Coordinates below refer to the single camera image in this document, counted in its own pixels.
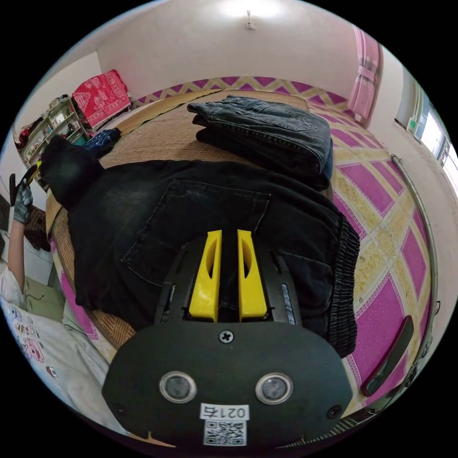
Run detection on red patterned blanket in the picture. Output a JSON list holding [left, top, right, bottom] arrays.
[[71, 69, 132, 130]]

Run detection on bed with mat and purple sheet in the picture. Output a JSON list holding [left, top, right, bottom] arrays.
[[45, 75, 440, 410]]

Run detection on long dark flat case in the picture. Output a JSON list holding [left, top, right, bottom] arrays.
[[360, 314, 415, 398]]

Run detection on dark blue patterned garment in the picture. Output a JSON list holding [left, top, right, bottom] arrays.
[[82, 128, 122, 158]]

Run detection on person's body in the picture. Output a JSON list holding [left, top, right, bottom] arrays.
[[0, 266, 124, 436]]

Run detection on pile of clothes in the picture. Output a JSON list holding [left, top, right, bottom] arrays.
[[187, 94, 334, 191]]

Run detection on shelf with small items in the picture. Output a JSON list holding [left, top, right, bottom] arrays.
[[13, 94, 90, 168]]

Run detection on pink curtain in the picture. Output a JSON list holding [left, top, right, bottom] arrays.
[[346, 25, 384, 126]]

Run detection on person's left forearm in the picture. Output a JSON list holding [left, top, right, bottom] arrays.
[[7, 219, 29, 287]]

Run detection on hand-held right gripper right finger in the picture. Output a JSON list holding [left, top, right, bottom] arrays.
[[237, 229, 268, 321]]

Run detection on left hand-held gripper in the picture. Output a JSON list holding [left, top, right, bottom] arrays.
[[21, 160, 44, 190]]

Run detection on window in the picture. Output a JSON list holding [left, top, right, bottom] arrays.
[[395, 80, 455, 169]]

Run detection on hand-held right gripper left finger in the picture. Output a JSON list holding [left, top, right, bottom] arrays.
[[188, 230, 223, 322]]

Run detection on black jeans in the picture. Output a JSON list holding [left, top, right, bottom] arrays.
[[40, 135, 361, 359]]

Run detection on person's left hand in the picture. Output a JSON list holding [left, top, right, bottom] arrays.
[[13, 184, 34, 225]]

